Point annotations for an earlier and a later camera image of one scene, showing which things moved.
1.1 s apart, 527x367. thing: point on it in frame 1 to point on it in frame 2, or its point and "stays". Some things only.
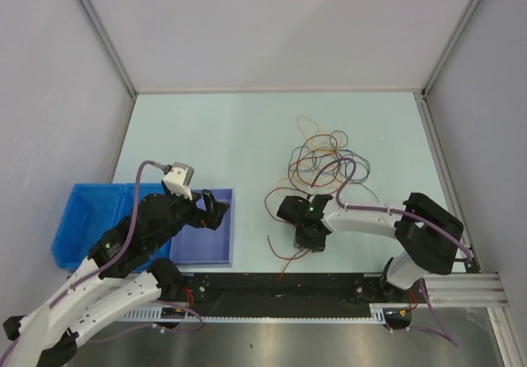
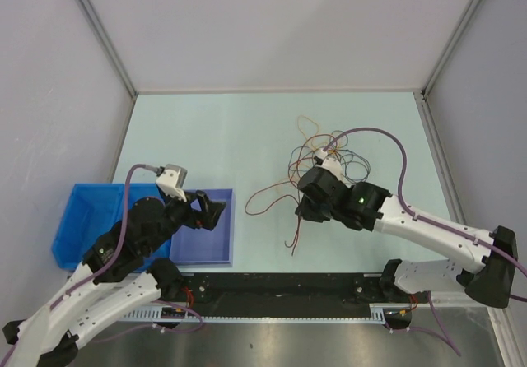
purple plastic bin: x=205 y=247 stays
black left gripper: x=211 y=216 stays
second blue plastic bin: x=91 y=210 stays
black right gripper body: x=305 y=240 to x=310 y=211
